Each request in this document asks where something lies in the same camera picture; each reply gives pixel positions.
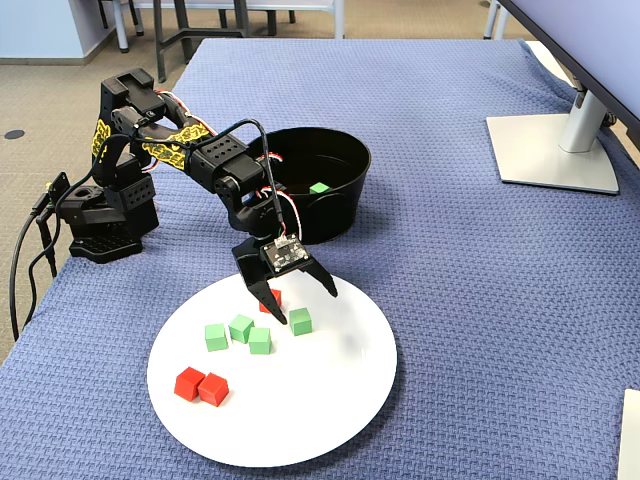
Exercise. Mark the computer monitor screen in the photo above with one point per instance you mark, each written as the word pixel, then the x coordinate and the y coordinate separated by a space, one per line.
pixel 590 40

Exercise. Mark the black chair legs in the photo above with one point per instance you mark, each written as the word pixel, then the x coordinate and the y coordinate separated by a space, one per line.
pixel 103 15
pixel 272 22

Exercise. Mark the blue woven table cloth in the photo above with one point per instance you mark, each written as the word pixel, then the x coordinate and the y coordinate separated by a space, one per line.
pixel 450 300

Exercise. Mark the white flat box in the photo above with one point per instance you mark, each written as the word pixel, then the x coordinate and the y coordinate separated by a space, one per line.
pixel 631 440

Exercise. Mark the red cube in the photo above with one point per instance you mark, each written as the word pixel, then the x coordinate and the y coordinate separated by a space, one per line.
pixel 189 383
pixel 277 297
pixel 213 389

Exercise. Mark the white round plate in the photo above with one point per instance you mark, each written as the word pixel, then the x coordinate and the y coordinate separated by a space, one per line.
pixel 310 400

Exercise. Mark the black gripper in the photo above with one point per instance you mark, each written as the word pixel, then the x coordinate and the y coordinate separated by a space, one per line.
pixel 254 267

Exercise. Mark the black round floor outlet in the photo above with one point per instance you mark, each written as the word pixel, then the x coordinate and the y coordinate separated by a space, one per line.
pixel 14 134

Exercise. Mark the black round bowl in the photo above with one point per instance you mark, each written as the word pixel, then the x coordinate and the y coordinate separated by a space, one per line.
pixel 335 210

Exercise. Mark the white table leg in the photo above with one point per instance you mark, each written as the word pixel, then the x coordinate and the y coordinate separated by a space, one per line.
pixel 492 20
pixel 123 30
pixel 339 20

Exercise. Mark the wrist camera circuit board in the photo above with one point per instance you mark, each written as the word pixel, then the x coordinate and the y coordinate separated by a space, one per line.
pixel 287 255

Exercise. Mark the green cube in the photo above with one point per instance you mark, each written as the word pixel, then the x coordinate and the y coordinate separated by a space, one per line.
pixel 300 321
pixel 216 337
pixel 260 340
pixel 319 188
pixel 241 328

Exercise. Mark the silver monitor stand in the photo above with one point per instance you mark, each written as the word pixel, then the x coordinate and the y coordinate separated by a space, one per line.
pixel 550 160

